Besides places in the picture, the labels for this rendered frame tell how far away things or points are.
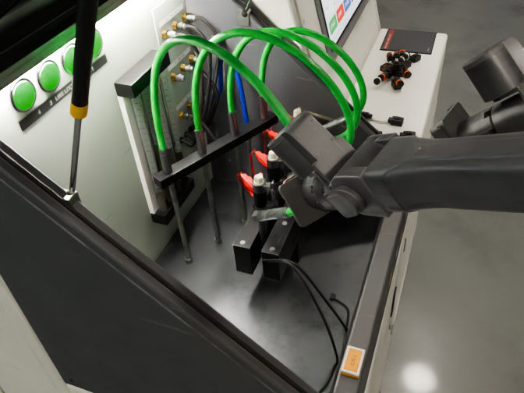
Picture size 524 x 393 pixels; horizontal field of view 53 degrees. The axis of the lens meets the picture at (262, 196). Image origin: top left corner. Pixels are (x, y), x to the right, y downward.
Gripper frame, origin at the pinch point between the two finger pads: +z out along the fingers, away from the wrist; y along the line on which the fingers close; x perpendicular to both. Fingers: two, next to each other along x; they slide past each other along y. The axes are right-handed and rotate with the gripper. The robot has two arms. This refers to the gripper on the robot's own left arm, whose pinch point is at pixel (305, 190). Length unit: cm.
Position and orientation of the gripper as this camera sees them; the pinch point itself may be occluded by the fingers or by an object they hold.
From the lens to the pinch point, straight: 81.0
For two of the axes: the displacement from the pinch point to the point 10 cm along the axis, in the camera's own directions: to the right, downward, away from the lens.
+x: 5.0, 8.6, 0.7
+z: -1.7, 0.2, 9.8
